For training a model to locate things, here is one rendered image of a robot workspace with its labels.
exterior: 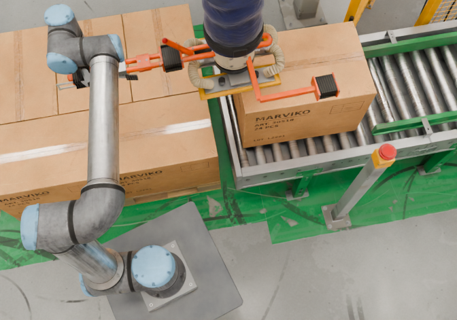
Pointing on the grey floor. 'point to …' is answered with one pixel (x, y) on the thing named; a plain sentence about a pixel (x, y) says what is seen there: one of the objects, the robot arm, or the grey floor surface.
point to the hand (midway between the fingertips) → (83, 75)
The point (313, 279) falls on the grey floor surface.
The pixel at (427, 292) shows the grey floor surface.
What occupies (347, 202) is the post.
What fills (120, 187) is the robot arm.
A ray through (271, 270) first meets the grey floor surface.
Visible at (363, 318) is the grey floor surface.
